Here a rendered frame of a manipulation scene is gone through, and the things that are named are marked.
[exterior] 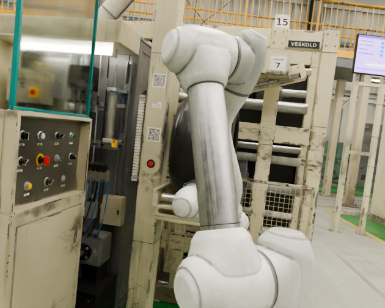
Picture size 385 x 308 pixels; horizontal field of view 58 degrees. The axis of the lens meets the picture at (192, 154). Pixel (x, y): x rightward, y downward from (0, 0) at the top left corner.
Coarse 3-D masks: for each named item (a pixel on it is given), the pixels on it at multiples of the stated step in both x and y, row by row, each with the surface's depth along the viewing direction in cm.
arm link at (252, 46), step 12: (240, 36) 100; (252, 36) 98; (264, 36) 100; (240, 48) 97; (252, 48) 99; (264, 48) 100; (240, 60) 97; (252, 60) 99; (264, 60) 103; (240, 72) 99; (252, 72) 102; (228, 84) 106; (240, 84) 104; (252, 84) 105
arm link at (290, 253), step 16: (272, 240) 89; (288, 240) 88; (304, 240) 90; (272, 256) 86; (288, 256) 86; (304, 256) 87; (288, 272) 84; (304, 272) 87; (288, 288) 84; (304, 288) 87; (288, 304) 85; (304, 304) 87
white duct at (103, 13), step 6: (108, 0) 219; (114, 0) 218; (120, 0) 218; (126, 0) 220; (102, 6) 220; (108, 6) 219; (114, 6) 219; (120, 6) 220; (102, 12) 220; (108, 12) 220; (114, 12) 221; (102, 18) 221; (108, 18) 222
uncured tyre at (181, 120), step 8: (184, 104) 174; (176, 112) 175; (184, 112) 170; (176, 120) 171; (184, 120) 167; (176, 128) 168; (184, 128) 166; (232, 128) 168; (176, 136) 166; (184, 136) 165; (232, 136) 168; (176, 144) 166; (184, 144) 165; (176, 152) 166; (184, 152) 165; (192, 152) 164; (176, 160) 167; (184, 160) 166; (192, 160) 165; (176, 168) 168; (184, 168) 167; (192, 168) 166; (176, 176) 171; (184, 176) 169; (192, 176) 168; (176, 184) 174
